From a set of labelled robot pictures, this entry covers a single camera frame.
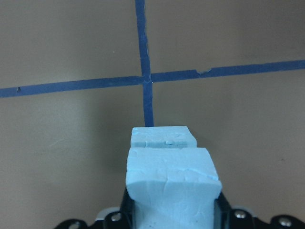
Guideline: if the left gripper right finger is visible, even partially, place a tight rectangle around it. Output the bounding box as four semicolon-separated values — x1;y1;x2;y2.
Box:
213;191;232;229

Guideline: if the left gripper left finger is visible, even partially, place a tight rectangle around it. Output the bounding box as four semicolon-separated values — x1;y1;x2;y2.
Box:
120;188;134;229

